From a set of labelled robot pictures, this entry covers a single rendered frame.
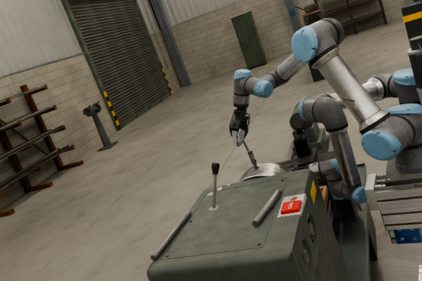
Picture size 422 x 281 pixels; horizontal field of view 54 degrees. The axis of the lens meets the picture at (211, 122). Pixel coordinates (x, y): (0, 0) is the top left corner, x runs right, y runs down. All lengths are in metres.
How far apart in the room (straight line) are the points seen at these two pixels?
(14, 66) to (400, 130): 9.59
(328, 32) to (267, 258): 0.79
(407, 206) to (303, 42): 0.71
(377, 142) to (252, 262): 0.58
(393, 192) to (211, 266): 0.76
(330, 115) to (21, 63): 9.37
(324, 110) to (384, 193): 0.41
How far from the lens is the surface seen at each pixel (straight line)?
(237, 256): 1.24
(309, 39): 1.47
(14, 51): 10.62
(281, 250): 1.20
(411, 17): 6.31
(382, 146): 1.47
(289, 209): 1.36
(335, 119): 1.82
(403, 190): 1.68
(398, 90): 2.08
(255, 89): 1.80
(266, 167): 1.85
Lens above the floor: 1.88
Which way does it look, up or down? 12 degrees down
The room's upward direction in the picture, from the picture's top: 20 degrees counter-clockwise
